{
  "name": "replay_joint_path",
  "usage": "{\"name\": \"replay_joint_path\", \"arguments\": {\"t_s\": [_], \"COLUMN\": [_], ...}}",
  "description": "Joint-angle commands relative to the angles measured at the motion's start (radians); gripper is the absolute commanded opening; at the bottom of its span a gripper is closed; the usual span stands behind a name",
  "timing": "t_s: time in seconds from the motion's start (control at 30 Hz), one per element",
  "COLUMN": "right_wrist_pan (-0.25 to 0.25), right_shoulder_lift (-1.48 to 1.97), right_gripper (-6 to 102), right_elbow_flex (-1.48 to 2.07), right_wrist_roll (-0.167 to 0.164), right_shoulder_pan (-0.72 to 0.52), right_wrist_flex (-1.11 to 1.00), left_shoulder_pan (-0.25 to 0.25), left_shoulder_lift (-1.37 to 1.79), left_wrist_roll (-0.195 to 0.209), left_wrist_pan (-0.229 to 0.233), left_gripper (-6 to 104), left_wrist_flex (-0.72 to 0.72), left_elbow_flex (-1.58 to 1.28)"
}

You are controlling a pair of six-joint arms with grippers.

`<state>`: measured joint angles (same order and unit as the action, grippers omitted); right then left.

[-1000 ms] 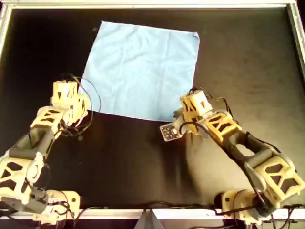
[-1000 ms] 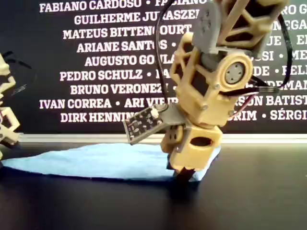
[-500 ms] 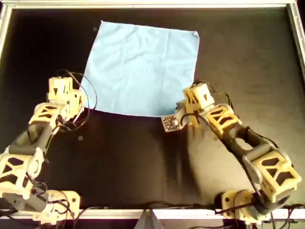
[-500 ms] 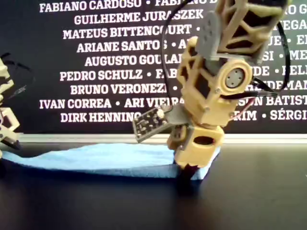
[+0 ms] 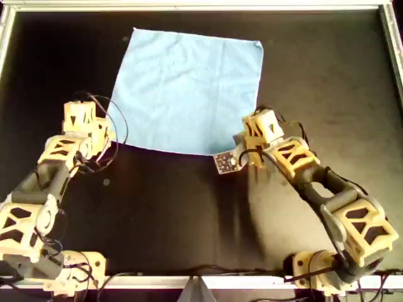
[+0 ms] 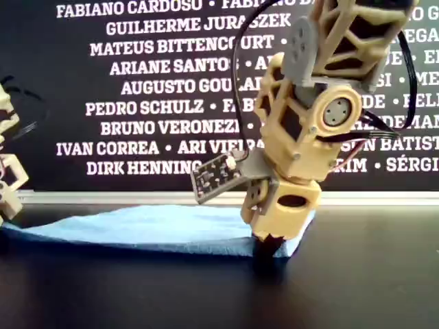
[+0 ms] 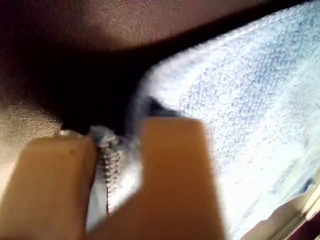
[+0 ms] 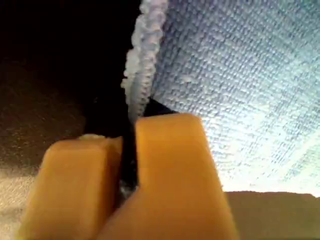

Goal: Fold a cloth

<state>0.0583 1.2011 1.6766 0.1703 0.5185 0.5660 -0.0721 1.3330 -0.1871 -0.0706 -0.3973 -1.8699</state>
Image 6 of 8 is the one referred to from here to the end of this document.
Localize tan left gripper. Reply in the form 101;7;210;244
0;153;31;224

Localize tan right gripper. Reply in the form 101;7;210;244
241;178;322;258

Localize light blue cloth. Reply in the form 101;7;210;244
0;204;317;260

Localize black banner with white names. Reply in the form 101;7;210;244
0;0;439;193

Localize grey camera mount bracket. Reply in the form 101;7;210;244
237;158;279;188

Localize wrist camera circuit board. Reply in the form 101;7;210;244
189;151;247;206

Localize aluminium rail under banner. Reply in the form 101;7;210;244
15;189;439;207

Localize red white servo wires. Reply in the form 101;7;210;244
318;131;396;175

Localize black camera cable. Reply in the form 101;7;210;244
230;0;286;165

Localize black servo cable right arm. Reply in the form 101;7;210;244
361;26;418;132

